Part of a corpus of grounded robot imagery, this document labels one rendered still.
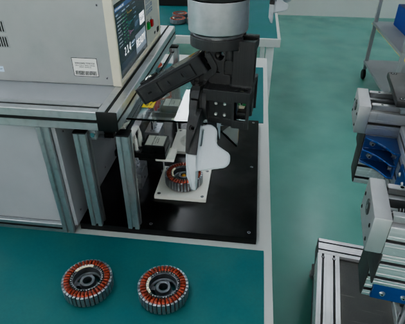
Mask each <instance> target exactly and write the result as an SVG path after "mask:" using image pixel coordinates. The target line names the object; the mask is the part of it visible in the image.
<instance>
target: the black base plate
mask: <svg viewBox="0 0 405 324"><path fill-rule="evenodd" d="M149 123H150V121H142V122H141V124H140V126H139V129H140V131H141V135H142V138H143V140H145V131H146V129H147V127H148V125H149ZM157 123H163V129H164V136H169V142H170V148H172V144H173V142H174V139H175V136H176V123H173V122H162V121H157ZM217 144H218V146H219V147H220V148H222V149H224V150H225V151H226V152H228V153H229V154H230V162H229V165H228V166H227V167H225V168H219V169H213V170H211V177H210V184H209V188H208V195H207V198H206V202H192V201H177V200H168V199H155V198H154V194H155V192H156V188H157V187H158V183H159V180H160V178H161V174H162V172H161V170H162V169H163V168H162V161H156V159H148V158H139V160H144V161H147V168H148V176H147V179H146V181H145V184H144V186H143V188H142V189H138V192H139V202H140V208H141V219H142V223H141V224H140V229H135V227H133V228H132V229H129V227H128V222H127V214H126V209H125V201H124V196H123V187H122V179H121V174H120V165H119V160H118V156H117V157H116V159H115V160H114V163H113V164H112V166H111V168H110V170H109V171H108V173H107V175H106V177H105V179H104V180H103V182H102V184H101V186H100V189H101V193H102V200H103V207H104V210H105V217H106V220H105V221H104V222H103V223H104V224H103V226H99V225H98V224H96V226H93V225H92V224H91V218H90V214H89V209H87V211H86V213H85V215H84V216H83V218H82V220H81V221H80V226H81V228H82V229H88V230H102V231H115V232H123V233H137V234H144V235H158V236H166V237H179V238H186V239H200V240H214V241H221V242H235V243H243V244H256V242H257V187H258V121H255V120H249V121H248V130H244V129H239V132H238V144H237V146H234V144H232V142H231V141H229V140H228V139H227V138H226V137H225V136H224V135H223V134H222V133H221V132H220V140H217ZM182 162H184V163H185V162H186V154H176V157H175V160H174V162H165V166H167V167H170V166H171V165H173V164H176V163H182Z"/></svg>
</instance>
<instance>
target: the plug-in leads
mask: <svg viewBox="0 0 405 324"><path fill-rule="evenodd" d="M127 121H128V122H126V123H123V126H121V128H120V129H124V128H125V127H126V125H128V124H129V123H130V121H129V120H127ZM125 129H126V128H125ZM132 141H133V144H134V151H135V152H139V149H140V148H142V146H143V145H142V143H144V141H143V138H142V135H141V131H140V128H139V127H138V140H137V138H136V135H134V137H133V139H132Z"/></svg>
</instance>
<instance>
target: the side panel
mask: <svg viewBox="0 0 405 324"><path fill-rule="evenodd" d="M0 226H3V227H10V228H24V229H31V230H44V231H58V232H65V233H67V232H69V231H70V233H75V231H76V229H77V228H78V225H75V223H74V220H73V216H72V213H71V208H70V205H69V200H68V195H67V192H66V187H65V184H64V179H63V176H62V171H61V168H60V163H59V159H58V156H57V151H56V148H55V143H54V140H53V135H52V131H51V128H50V127H30V126H20V125H1V124H0Z"/></svg>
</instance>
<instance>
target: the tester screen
mask: <svg viewBox="0 0 405 324"><path fill-rule="evenodd" d="M143 10H144V6H143V0H125V1H124V2H123V3H122V4H120V5H119V6H117V7H116V8H115V9H114V14H115V20H116V30H117V36H118V46H119V52H120V62H121V73H122V76H123V74H124V73H125V72H126V70H127V69H128V68H129V66H130V65H131V64H132V63H133V62H134V60H135V59H136V57H137V56H138V55H139V54H140V53H141V51H142V50H143V48H144V47H145V46H146V45H147V43H146V44H145V45H144V47H142V49H141V50H140V52H139V53H138V54H137V51H136V55H135V56H134V58H133V59H132V60H131V61H130V62H129V64H128V65H127V66H126V68H125V69H124V70H123V71H122V64H123V63H124V62H125V60H126V59H127V58H128V57H129V55H130V54H131V53H132V52H133V51H134V50H136V38H135V35H136V34H137V33H138V32H139V31H140V30H141V29H142V27H144V25H145V21H144V22H143V23H142V24H141V25H140V26H139V27H138V28H137V29H136V30H135V29H134V18H135V17H136V16H137V15H138V14H139V13H140V12H142V11H143ZM130 41H131V47H132V50H131V51H130V52H129V54H128V55H127V56H126V57H125V52H124V47H125V46H126V45H127V44H128V43H129V42H130Z"/></svg>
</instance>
